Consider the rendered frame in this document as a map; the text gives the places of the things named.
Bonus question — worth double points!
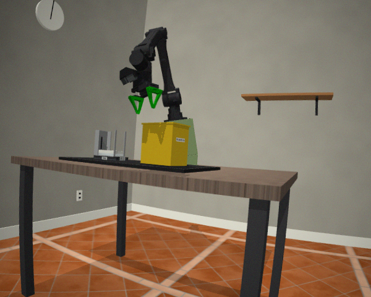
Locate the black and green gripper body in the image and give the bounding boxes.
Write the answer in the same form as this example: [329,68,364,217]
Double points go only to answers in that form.
[131,74,159,98]

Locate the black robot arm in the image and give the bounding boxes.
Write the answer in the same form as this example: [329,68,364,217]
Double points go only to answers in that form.
[119,27,187,122]

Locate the yellow open-top bin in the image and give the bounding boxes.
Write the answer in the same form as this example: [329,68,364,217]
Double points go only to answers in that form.
[140,122,190,166]

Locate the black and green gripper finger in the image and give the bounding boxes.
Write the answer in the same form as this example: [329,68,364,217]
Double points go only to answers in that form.
[146,87,163,108]
[128,95,144,114]

